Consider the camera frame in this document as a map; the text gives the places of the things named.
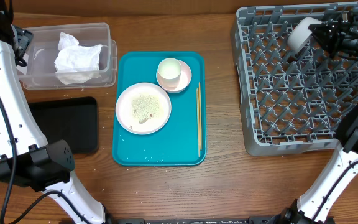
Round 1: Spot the pale green cup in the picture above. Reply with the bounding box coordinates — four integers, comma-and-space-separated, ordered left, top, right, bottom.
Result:
157, 58, 181, 88

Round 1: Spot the black tray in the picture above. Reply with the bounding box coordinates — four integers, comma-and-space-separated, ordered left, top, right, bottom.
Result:
29, 96, 99, 154

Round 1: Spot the right wooden chopstick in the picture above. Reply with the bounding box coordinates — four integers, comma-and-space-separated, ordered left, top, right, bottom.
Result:
198, 82, 202, 154

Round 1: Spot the large pink dirty plate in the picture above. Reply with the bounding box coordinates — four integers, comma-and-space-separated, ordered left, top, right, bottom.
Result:
116, 83, 172, 135

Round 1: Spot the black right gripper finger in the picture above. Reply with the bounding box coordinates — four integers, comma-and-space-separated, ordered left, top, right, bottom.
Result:
321, 37, 339, 58
308, 22, 337, 39

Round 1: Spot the small pink saucer plate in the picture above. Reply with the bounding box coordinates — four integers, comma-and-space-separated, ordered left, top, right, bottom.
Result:
156, 60, 192, 93

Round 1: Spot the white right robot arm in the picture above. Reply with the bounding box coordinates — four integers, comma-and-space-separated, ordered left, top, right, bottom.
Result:
269, 12, 358, 223

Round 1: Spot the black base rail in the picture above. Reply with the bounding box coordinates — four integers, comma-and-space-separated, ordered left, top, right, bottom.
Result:
107, 215, 280, 224

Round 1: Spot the clear plastic waste bin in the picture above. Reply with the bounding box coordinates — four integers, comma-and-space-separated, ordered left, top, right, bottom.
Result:
17, 23, 117, 90

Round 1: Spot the grey bowl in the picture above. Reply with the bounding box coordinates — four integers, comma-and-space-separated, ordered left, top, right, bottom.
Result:
287, 17, 323, 54

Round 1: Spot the left wooden chopstick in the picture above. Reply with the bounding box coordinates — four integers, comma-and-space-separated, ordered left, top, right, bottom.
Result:
196, 88, 201, 157

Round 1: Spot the wooden chopstick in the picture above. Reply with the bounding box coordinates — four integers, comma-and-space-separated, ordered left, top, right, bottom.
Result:
198, 82, 202, 154
196, 88, 201, 157

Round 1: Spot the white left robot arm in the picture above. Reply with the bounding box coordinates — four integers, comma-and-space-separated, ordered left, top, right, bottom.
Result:
0, 0, 114, 223

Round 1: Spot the grey dishwasher rack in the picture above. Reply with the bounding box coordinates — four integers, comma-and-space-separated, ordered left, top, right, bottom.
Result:
231, 2, 358, 156

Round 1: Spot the white napkin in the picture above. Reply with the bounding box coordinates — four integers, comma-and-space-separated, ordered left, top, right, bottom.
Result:
54, 32, 104, 85

